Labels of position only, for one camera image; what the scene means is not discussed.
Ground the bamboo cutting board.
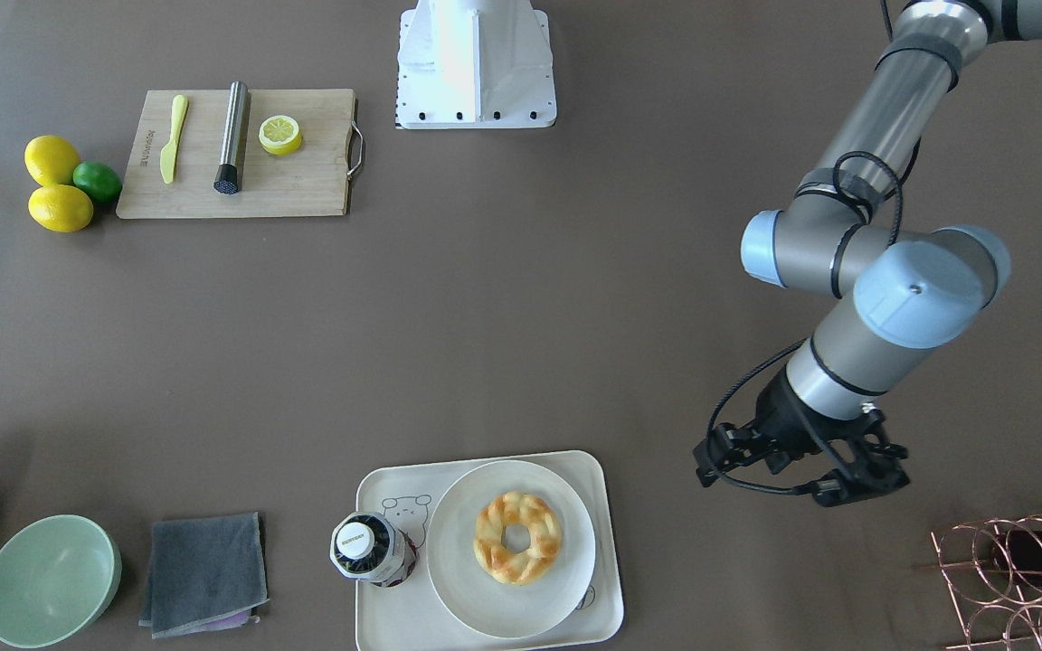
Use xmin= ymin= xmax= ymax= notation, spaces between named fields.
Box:
xmin=116 ymin=87 xmax=363 ymax=220

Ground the copper wire bottle rack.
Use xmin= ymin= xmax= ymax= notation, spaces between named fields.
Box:
xmin=931 ymin=514 xmax=1042 ymax=650

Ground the half lemon slice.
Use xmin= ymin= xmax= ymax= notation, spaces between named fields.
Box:
xmin=258 ymin=115 xmax=303 ymax=156

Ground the braided ring donut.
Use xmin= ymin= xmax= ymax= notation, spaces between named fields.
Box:
xmin=472 ymin=490 xmax=563 ymax=586

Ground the yellow lemon near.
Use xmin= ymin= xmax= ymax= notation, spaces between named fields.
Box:
xmin=28 ymin=184 xmax=95 ymax=233

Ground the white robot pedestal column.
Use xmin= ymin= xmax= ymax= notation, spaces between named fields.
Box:
xmin=394 ymin=1 xmax=559 ymax=129

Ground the yellow plastic knife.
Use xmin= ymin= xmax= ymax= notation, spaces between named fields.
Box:
xmin=158 ymin=94 xmax=190 ymax=184

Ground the yellow lemon far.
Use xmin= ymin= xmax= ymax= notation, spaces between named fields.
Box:
xmin=24 ymin=135 xmax=81 ymax=187

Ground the white round plate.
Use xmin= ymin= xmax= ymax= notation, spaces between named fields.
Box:
xmin=426 ymin=460 xmax=596 ymax=639

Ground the yellow lemon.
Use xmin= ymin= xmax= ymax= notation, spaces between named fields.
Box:
xmin=28 ymin=184 xmax=95 ymax=233
xmin=24 ymin=135 xmax=81 ymax=187

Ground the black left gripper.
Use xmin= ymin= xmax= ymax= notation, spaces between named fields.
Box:
xmin=752 ymin=370 xmax=853 ymax=476

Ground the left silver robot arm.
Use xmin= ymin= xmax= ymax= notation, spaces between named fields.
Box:
xmin=741 ymin=1 xmax=1042 ymax=479

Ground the mint green bowl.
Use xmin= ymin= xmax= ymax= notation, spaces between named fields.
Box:
xmin=0 ymin=514 xmax=121 ymax=648

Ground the cream rectangular tray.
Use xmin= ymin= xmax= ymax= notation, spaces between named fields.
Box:
xmin=355 ymin=450 xmax=624 ymax=650

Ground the grey folded cloth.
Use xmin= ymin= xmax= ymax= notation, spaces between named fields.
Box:
xmin=139 ymin=512 xmax=269 ymax=639

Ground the steel muddler rod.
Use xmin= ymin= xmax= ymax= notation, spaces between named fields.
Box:
xmin=213 ymin=80 xmax=250 ymax=196

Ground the green lime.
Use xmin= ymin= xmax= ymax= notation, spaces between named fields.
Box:
xmin=71 ymin=161 xmax=123 ymax=205

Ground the dark juice bottle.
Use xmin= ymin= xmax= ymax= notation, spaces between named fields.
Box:
xmin=330 ymin=512 xmax=417 ymax=589

